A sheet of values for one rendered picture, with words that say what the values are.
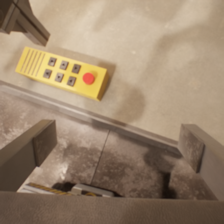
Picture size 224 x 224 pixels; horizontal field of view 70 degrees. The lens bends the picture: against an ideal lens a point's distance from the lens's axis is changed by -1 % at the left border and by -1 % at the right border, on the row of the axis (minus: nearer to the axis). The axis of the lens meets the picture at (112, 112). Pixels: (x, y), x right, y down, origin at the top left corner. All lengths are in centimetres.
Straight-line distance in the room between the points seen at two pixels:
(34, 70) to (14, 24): 20
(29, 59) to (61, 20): 16
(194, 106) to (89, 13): 40
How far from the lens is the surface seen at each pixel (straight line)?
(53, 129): 16
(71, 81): 42
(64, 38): 54
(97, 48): 49
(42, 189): 99
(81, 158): 120
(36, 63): 48
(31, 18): 32
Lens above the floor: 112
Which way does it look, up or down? 79 degrees down
